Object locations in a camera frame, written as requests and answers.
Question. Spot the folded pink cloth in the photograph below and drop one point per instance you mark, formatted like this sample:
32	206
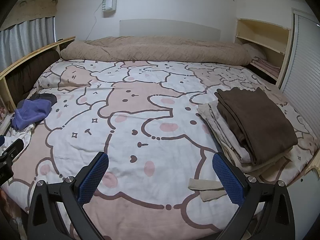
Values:
267	67

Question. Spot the small beige cloth piece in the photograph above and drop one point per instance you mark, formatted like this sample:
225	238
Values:
207	192

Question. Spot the white wall-mounted device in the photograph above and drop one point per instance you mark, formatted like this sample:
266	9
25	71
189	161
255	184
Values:
109	1

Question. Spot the white crumpled garment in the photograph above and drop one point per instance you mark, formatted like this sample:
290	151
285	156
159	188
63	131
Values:
22	133

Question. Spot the purple garment with bow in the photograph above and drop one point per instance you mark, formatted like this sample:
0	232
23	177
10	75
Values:
30	112

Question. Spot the grey curtain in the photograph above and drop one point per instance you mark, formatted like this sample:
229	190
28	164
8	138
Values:
25	40

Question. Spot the light beige folded cloth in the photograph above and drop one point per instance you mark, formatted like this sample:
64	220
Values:
220	127

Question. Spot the beige curtain valance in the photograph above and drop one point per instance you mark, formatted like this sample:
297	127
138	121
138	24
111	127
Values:
35	10

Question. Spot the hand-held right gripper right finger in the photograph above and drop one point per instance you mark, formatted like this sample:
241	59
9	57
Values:
228	180

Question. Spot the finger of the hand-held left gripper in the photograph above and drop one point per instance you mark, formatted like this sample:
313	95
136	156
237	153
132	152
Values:
13	148

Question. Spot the white shutter door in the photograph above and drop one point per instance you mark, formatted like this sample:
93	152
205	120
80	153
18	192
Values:
305	67

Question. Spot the brown folded garment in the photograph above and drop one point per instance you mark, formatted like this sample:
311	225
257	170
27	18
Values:
255	122

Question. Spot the white bed frame panel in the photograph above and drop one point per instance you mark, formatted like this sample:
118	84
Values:
300	192

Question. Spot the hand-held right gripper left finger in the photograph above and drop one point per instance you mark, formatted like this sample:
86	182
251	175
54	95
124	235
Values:
92	177

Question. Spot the cream folded garment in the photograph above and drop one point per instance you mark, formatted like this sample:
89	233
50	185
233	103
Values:
250	167

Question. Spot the dark grey garment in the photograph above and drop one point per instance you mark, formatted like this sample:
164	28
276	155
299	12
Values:
48	97

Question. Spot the bear print bed sheet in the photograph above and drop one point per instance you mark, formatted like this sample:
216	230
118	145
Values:
140	100

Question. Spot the cream shelf unit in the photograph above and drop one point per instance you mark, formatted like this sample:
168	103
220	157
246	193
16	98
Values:
260	30

